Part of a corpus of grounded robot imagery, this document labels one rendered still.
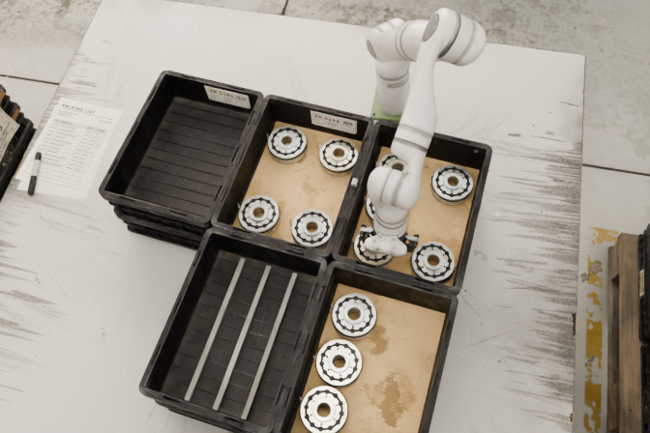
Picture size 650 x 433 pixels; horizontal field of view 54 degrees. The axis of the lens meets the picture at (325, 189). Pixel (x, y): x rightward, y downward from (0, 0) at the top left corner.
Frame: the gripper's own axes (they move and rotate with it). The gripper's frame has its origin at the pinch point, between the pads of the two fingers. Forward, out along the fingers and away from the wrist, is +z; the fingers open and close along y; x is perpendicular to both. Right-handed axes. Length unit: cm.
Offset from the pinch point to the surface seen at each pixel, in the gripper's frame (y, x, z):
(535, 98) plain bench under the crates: -34, -63, 15
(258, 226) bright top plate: 32.1, 0.6, -0.4
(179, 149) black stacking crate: 60, -19, 3
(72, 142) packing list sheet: 99, -21, 15
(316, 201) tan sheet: 20.1, -10.3, 2.4
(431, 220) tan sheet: -9.3, -10.7, 2.5
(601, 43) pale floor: -73, -153, 85
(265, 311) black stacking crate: 25.4, 20.3, 2.7
